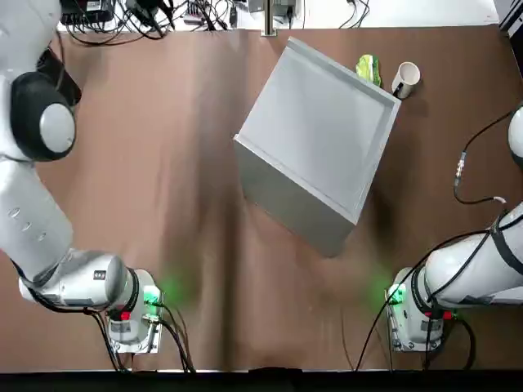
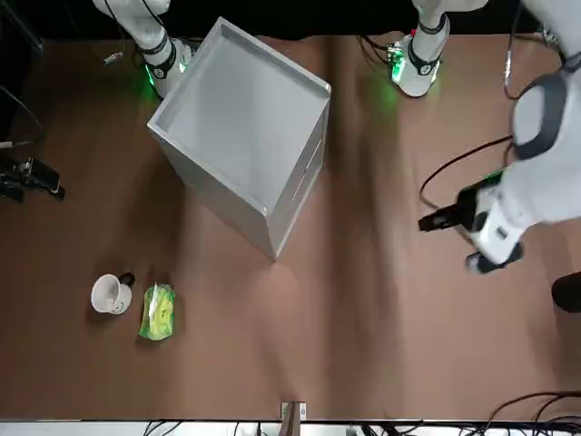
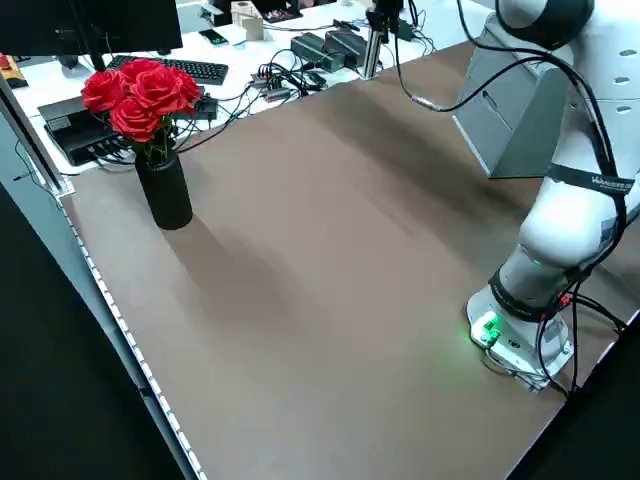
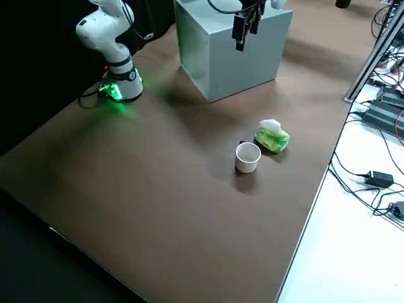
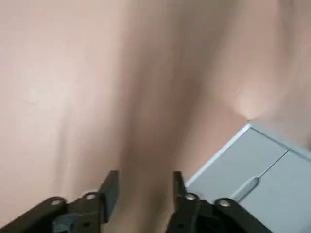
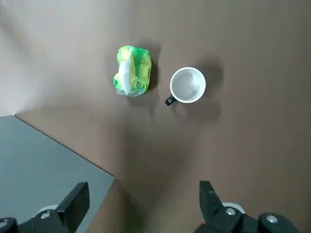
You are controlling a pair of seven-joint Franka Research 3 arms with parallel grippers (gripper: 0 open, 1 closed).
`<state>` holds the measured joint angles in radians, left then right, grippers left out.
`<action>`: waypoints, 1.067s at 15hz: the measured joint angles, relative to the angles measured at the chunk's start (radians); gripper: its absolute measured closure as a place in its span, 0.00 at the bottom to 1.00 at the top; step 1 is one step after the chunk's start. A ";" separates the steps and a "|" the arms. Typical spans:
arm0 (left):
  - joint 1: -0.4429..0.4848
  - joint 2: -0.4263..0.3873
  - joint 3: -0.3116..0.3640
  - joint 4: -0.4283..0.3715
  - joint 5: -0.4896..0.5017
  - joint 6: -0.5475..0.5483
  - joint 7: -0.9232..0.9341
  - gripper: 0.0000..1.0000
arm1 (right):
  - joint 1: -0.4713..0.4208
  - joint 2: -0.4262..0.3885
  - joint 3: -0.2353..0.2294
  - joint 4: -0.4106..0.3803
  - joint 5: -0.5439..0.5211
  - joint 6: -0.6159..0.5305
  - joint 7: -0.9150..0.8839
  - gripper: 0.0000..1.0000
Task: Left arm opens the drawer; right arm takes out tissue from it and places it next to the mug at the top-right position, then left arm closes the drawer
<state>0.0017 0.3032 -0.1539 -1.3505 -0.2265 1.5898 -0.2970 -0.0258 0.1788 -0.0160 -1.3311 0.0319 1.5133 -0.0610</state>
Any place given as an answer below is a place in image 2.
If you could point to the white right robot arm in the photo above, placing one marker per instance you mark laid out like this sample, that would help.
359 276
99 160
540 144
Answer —
154 45

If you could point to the black clamp device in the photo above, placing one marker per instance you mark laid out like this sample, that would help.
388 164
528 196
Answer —
32 179

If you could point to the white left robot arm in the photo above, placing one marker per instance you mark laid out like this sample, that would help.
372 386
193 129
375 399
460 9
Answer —
544 195

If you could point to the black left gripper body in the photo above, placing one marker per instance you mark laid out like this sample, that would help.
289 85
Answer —
469 204

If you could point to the green tissue pack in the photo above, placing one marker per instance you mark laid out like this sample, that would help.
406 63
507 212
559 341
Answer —
159 318

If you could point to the aluminium profile post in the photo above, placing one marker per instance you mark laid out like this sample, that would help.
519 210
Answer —
292 418

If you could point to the grey drawer cabinet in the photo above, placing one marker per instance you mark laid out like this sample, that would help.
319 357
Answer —
236 113

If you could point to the white desk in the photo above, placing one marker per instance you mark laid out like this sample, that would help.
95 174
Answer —
91 429

